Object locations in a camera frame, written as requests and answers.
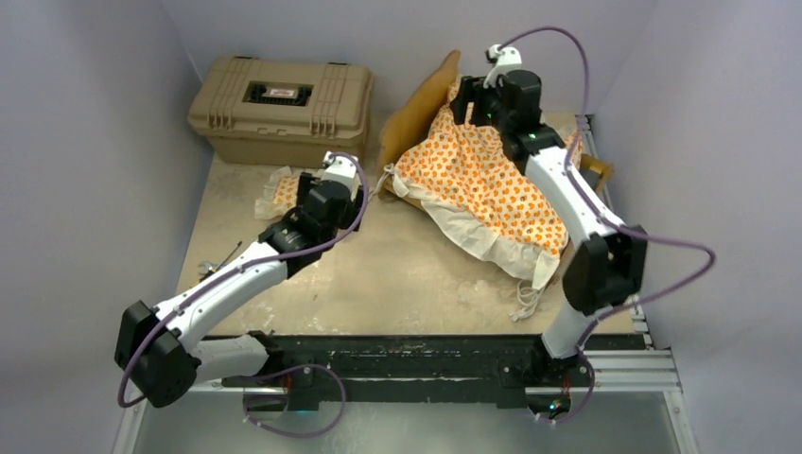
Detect wooden pet bed frame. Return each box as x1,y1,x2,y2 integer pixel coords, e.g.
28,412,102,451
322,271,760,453
377,49,616,289

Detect orange patterned white blanket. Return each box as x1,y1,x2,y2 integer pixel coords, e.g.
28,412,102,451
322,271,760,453
366,84,585,323

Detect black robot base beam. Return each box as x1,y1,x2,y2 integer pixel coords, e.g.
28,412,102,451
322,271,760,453
221,335,591,412

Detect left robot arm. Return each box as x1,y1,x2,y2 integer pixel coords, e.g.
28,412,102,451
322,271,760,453
114,164,367,408

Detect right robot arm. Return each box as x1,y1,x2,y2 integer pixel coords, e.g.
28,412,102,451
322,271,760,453
450,70,647,385

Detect small orange patterned pillow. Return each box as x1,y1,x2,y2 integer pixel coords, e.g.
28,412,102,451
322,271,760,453
253,166,317,220

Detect yellow black screwdriver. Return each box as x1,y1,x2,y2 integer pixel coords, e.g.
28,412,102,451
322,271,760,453
214,241,242,273

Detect tan plastic tool case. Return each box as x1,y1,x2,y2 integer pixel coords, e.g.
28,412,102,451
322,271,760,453
187,57,374,167

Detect silver open-end wrench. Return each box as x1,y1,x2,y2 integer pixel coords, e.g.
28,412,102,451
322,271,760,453
198,261,218,277

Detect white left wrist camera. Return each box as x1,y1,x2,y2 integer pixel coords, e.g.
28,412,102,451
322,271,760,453
320,151,360,192

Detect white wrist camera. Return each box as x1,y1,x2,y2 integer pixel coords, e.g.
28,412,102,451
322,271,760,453
320,151,360,192
482,44,522,89

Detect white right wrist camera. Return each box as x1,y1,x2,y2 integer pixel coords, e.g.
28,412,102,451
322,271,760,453
482,44,522,89

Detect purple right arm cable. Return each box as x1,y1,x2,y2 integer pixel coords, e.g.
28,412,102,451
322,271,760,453
495,26,717,426

